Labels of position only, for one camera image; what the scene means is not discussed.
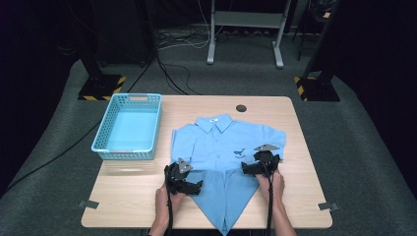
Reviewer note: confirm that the black stand with striped base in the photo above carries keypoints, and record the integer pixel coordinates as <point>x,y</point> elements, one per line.
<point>100,87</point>
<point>316,88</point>

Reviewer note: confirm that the person's right hand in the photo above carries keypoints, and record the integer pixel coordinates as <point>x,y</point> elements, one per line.
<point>277,187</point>

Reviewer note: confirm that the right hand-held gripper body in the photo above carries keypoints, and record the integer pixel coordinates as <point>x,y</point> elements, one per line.
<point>267,160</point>

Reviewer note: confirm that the light blue plastic basket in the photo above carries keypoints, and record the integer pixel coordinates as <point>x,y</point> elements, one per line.
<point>131,131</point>

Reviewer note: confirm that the round dark table grommet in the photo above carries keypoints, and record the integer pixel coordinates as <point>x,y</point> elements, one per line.
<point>241,108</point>

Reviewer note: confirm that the person's left hand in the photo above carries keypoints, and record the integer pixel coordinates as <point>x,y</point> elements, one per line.
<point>162,201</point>

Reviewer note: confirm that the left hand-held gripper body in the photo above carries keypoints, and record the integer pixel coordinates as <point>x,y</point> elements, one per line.
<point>175,178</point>

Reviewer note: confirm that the light blue short-sleeved shirt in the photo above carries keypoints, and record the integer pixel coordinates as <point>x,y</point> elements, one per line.
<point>218,147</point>

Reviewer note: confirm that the white metal stand frame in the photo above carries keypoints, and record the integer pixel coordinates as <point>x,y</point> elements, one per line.
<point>249,19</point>

